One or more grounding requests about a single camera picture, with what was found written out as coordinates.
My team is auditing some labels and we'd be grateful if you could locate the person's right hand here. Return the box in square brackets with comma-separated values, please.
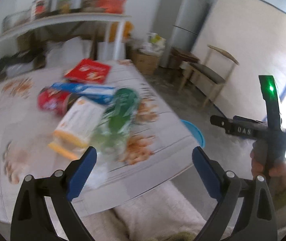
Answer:
[250, 149, 286, 194]

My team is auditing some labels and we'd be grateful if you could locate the blue plastic basin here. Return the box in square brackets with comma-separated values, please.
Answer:
[181, 120, 205, 148]

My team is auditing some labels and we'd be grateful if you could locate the floral tablecloth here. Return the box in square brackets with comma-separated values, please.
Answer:
[0, 61, 198, 223]

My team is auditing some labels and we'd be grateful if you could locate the wooden chair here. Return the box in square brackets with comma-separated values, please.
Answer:
[178, 45, 239, 108]

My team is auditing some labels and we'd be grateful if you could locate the white orange snack bag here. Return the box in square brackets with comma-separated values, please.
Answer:
[48, 97, 105, 160]

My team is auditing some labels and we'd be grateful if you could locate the red instant noodle cup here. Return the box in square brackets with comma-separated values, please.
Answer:
[37, 87, 79, 116]

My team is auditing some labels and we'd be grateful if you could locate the dark wooden stool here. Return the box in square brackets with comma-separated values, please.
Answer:
[167, 47, 199, 69]

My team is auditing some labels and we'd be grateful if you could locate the cardboard box on floor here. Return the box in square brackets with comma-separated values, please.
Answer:
[131, 50, 160, 75]

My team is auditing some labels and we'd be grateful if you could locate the blue white toothpaste box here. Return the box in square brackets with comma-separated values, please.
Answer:
[51, 82, 116, 105]

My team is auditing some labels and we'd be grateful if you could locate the grey refrigerator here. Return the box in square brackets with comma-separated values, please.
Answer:
[152, 0, 211, 67]

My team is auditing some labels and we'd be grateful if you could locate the red snack bag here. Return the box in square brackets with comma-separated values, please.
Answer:
[64, 59, 111, 84]

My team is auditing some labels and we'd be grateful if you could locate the black bag under shelf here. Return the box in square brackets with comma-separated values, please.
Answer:
[0, 51, 46, 77]

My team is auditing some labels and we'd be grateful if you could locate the white sack under shelf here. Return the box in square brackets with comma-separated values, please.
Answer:
[46, 37, 92, 68]

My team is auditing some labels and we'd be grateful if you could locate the yellow plastic bag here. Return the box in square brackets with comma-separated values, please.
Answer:
[109, 21, 134, 42]

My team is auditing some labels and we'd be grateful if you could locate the white shelf table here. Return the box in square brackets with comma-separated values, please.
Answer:
[0, 12, 130, 61]

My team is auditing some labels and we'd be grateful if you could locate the orange plastic bag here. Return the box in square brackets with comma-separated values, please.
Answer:
[96, 0, 127, 14]

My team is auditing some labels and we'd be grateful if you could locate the red label jar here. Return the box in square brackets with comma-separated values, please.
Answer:
[30, 0, 47, 21]

